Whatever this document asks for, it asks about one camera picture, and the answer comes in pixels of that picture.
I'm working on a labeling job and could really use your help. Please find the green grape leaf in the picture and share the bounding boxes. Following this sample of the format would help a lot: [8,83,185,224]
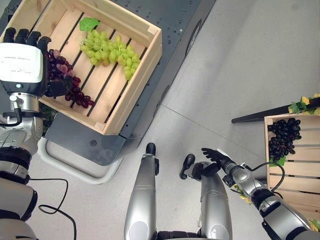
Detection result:
[79,17,101,33]

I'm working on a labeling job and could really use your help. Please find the black robot pelvis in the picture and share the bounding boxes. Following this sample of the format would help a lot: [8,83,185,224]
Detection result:
[155,230,201,240]

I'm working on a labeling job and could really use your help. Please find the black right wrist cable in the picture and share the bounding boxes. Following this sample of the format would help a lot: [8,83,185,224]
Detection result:
[246,162,286,194]

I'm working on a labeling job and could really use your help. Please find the light wooden slatted crate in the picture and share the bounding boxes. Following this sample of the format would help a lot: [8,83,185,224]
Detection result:
[263,111,320,222]

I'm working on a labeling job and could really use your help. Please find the red grape bunch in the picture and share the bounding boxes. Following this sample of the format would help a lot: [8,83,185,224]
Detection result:
[46,48,96,109]

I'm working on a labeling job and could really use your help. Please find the green leaf of black grapes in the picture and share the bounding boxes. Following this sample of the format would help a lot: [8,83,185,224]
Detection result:
[269,156,287,168]

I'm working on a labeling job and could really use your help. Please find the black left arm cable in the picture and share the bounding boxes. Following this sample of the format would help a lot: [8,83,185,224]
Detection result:
[26,177,77,240]

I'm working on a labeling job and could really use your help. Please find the yellow green vine leaves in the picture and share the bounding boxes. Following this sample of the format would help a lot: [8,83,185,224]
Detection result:
[231,183,254,206]

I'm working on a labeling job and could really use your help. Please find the black metal bar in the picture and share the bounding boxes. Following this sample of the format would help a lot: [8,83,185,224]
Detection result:
[231,96,320,125]

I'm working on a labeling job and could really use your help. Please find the green grape bunch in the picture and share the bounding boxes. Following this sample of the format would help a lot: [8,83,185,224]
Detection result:
[79,29,142,81]

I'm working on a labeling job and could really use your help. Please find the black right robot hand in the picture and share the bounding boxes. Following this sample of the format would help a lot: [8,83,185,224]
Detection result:
[201,147,232,171]

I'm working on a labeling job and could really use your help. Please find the white cart bumper frame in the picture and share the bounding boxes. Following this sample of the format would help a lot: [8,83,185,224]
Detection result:
[37,136,125,186]

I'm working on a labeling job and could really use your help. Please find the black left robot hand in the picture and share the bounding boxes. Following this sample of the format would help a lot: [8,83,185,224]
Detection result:
[0,27,75,99]

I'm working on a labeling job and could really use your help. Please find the black grape bunch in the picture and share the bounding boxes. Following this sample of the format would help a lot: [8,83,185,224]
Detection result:
[267,118,303,163]

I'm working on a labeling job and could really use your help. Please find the large light wooden crate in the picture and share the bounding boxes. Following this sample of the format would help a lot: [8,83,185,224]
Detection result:
[0,0,163,136]

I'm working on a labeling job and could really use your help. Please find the silver right robot leg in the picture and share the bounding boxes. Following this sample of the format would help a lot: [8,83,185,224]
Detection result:
[179,153,234,240]

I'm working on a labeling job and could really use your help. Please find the dark grey cart platform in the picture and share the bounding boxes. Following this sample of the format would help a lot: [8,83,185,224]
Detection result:
[0,0,217,166]

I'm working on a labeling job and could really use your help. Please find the yellow green vine garland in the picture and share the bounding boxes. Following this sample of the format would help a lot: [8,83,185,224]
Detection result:
[287,93,320,116]

